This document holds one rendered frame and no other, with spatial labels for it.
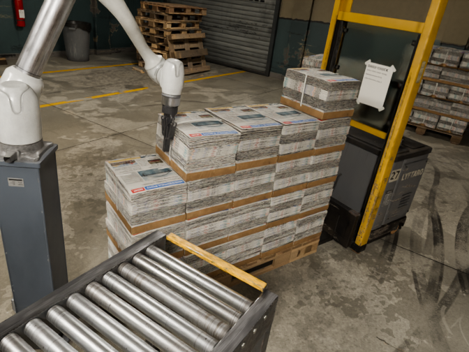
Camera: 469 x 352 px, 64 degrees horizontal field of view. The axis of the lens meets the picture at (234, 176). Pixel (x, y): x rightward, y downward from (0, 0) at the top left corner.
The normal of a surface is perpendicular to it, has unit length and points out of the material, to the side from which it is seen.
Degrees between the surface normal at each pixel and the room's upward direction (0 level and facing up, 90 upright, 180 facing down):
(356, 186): 90
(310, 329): 0
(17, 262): 90
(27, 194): 90
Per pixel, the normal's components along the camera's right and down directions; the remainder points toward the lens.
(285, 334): 0.12, -0.89
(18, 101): 0.56, 0.10
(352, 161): -0.81, 0.17
